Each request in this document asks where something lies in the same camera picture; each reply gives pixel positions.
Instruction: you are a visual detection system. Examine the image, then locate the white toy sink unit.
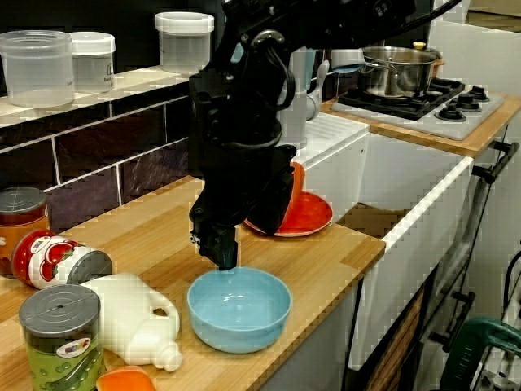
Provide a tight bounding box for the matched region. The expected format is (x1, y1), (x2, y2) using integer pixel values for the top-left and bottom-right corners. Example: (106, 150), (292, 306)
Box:
(299, 112), (475, 371)

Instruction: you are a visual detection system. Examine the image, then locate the light blue bowl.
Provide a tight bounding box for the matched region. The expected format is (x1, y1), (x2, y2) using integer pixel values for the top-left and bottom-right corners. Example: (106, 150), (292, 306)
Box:
(186, 266), (293, 354)

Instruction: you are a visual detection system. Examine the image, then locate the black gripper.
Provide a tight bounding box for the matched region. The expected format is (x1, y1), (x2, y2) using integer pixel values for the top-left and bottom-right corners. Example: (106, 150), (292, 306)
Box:
(189, 140), (297, 272)

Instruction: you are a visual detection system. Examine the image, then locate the steel cooking pot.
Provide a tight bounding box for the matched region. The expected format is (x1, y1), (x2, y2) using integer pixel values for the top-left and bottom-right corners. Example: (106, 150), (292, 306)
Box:
(357, 40), (444, 99)

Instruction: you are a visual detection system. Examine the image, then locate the white toy detergent bottle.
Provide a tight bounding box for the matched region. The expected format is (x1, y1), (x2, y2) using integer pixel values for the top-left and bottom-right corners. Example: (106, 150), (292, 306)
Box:
(79, 272), (184, 372)

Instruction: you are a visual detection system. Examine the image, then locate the clear plastic jar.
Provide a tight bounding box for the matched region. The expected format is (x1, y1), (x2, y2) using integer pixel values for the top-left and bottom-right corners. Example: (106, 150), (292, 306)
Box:
(0, 30), (77, 108)

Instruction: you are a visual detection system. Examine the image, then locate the green peas can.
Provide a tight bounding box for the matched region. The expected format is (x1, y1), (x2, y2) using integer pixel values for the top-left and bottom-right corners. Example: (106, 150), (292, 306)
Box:
(18, 283), (106, 391)

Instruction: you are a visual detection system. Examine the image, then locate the grey black toy stove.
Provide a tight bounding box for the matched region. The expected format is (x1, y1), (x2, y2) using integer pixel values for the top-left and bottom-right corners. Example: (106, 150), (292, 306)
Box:
(330, 77), (506, 143)

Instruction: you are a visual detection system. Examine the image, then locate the white lidded plastic jar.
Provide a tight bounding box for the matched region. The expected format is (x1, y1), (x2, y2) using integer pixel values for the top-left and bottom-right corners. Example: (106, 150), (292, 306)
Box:
(154, 11), (216, 75)

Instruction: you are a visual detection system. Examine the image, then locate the brown beans can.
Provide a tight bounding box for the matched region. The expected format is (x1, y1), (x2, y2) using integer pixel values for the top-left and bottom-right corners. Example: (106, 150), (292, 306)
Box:
(0, 186), (50, 278)

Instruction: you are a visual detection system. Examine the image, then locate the wooden countertop board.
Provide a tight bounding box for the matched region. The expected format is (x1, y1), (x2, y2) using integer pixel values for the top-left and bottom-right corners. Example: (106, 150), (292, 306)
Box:
(0, 174), (386, 391)
(321, 83), (521, 159)

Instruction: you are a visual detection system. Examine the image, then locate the grey toy faucet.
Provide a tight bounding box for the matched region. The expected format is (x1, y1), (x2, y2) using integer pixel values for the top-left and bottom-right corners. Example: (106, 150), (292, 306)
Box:
(280, 46), (366, 150)

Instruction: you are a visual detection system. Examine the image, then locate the black cabinet handle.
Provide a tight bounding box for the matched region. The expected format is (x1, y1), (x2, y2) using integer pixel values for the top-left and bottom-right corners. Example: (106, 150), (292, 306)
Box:
(471, 141), (521, 185)
(428, 290), (476, 352)

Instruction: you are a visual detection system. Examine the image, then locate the white jar with print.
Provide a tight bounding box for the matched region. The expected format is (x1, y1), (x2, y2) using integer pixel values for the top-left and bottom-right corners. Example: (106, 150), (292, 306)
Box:
(68, 31), (116, 94)

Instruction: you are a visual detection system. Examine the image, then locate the green clamp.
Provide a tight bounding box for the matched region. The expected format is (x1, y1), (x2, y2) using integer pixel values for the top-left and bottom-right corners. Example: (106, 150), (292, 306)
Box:
(439, 317), (521, 391)

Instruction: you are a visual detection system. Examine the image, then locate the tomato soup can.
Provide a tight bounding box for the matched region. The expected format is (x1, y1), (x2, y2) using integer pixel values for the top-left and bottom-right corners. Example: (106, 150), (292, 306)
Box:
(11, 227), (114, 291)

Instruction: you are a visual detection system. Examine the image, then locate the red round plate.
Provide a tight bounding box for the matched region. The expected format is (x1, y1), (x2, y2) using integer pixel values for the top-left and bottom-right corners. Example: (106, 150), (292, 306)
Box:
(243, 191), (334, 238)

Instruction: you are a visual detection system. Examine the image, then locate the orange toy sushi piece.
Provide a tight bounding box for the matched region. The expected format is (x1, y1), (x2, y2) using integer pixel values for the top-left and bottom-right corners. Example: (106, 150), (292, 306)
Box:
(95, 365), (158, 391)

